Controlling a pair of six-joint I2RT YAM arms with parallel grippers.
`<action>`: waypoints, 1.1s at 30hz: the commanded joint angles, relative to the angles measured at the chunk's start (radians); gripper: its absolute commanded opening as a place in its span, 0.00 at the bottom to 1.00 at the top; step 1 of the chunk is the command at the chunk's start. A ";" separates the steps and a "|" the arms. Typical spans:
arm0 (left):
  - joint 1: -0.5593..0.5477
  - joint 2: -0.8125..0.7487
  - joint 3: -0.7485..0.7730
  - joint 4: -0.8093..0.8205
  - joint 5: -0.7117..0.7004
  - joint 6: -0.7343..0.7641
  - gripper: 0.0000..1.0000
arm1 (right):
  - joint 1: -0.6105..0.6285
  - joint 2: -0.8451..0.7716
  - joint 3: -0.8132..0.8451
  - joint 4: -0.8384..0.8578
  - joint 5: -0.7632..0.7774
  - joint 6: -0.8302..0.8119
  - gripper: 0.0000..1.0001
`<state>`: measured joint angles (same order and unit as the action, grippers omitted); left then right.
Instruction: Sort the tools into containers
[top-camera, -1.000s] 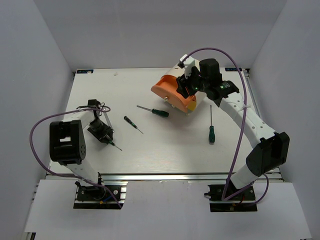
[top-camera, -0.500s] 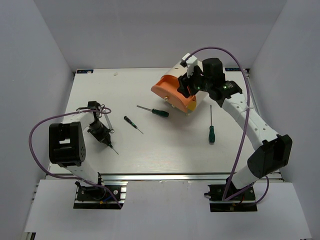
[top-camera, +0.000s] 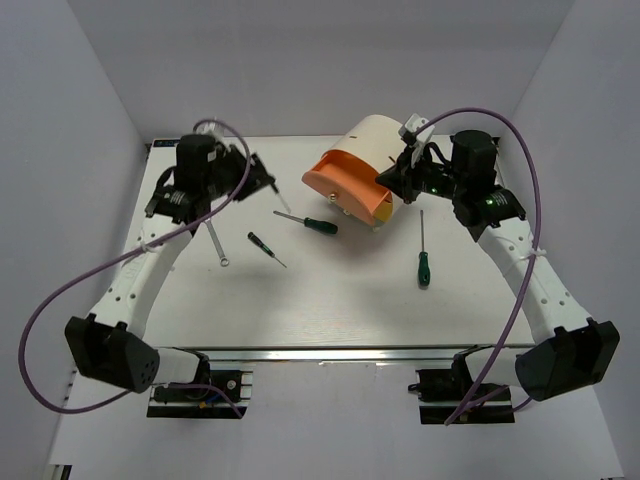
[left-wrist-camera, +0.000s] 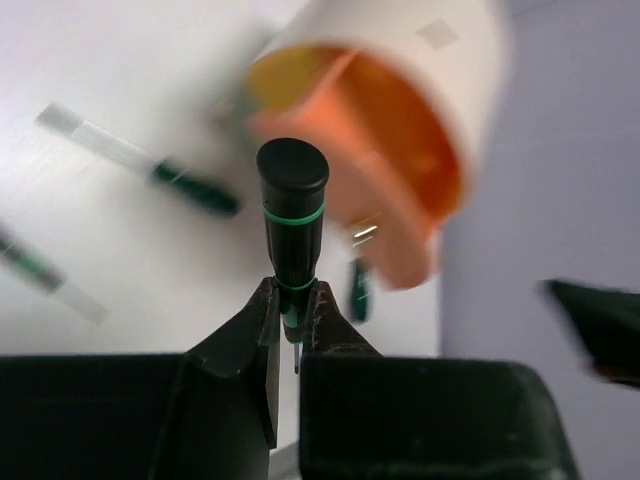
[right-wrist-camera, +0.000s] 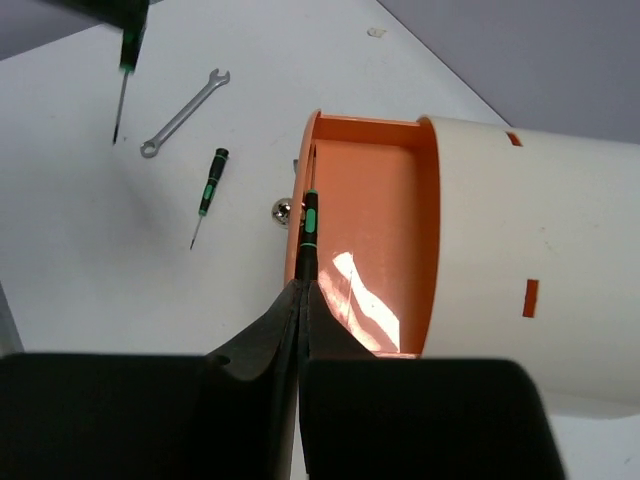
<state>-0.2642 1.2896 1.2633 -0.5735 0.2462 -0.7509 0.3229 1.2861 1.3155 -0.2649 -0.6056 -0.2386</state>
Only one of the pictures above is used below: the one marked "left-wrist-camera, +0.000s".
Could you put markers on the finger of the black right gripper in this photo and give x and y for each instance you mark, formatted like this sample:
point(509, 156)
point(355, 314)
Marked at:
point(606, 323)

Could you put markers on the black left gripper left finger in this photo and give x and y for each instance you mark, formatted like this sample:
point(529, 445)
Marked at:
point(247, 347)

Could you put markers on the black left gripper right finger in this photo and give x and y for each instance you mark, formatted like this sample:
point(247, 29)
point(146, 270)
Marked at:
point(327, 331)

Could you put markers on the large green screwdriver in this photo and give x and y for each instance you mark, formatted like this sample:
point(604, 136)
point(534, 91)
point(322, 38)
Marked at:
point(201, 192)
point(358, 299)

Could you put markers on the small black precision screwdriver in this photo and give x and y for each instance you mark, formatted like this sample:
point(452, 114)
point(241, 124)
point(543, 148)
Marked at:
point(293, 177)

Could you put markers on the orange top drawer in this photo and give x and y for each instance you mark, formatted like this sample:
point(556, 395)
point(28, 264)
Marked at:
point(391, 163)

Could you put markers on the cream round drawer cabinet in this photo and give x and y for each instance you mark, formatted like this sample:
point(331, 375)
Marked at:
point(454, 53)

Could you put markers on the yellow drawer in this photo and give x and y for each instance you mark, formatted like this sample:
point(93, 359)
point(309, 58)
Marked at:
point(281, 78)

